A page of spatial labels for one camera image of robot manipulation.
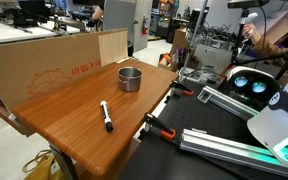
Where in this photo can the grey cabinet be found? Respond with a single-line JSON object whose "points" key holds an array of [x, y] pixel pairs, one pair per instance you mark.
{"points": [[119, 16]]}

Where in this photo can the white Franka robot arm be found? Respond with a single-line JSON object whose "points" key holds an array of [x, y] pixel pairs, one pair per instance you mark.
{"points": [[277, 130]]}

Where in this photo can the yellow bag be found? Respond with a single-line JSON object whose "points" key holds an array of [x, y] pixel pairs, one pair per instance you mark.
{"points": [[44, 168]]}

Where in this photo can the black camera stand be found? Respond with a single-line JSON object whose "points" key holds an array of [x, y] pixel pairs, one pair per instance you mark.
{"points": [[239, 40]]}

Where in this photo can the red fire extinguisher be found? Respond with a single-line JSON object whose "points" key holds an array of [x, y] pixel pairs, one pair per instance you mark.
{"points": [[145, 26]]}

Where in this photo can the black and white marker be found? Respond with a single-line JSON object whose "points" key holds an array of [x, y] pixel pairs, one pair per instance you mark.
{"points": [[106, 115]]}

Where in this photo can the large flat cardboard sheet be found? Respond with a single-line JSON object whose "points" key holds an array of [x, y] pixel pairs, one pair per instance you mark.
{"points": [[279, 23]]}

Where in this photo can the white handheld controller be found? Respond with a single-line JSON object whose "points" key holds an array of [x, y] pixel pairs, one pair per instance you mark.
{"points": [[250, 17]]}

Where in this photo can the slanted aluminium pole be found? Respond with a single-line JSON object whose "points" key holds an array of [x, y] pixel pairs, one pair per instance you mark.
{"points": [[195, 40]]}

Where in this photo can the person's hand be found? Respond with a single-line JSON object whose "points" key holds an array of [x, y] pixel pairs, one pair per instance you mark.
{"points": [[248, 30]]}

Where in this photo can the brown cardboard panel orange print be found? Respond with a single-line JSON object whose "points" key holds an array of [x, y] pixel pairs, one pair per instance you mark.
{"points": [[34, 63]]}

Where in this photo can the brown sleeved forearm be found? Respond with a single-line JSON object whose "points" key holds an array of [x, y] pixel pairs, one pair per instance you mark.
{"points": [[267, 48]]}

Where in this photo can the black camera on stand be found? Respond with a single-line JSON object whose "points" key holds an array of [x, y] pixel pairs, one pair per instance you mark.
{"points": [[247, 3]]}

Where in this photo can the black table leg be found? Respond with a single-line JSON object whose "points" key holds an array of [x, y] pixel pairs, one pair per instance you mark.
{"points": [[64, 163]]}

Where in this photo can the white VR headset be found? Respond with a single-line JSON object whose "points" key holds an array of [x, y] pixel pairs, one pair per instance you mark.
{"points": [[247, 71]]}

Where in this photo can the small brown cardboard box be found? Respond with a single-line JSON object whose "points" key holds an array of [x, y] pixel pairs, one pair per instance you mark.
{"points": [[180, 40]]}

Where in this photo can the black perforated breadboard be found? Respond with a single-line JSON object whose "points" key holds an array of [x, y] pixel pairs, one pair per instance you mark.
{"points": [[190, 113]]}

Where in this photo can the light wooden board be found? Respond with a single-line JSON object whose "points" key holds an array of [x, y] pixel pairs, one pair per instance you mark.
{"points": [[114, 46]]}

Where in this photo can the silver metal bowl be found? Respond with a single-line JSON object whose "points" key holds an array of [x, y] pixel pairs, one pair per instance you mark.
{"points": [[129, 83]]}

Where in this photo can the white workbench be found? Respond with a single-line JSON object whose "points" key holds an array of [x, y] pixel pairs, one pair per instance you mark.
{"points": [[4, 33]]}

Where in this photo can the aluminium extrusion rail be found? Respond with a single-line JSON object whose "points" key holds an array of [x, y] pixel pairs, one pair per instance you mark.
{"points": [[227, 103], [224, 148]]}

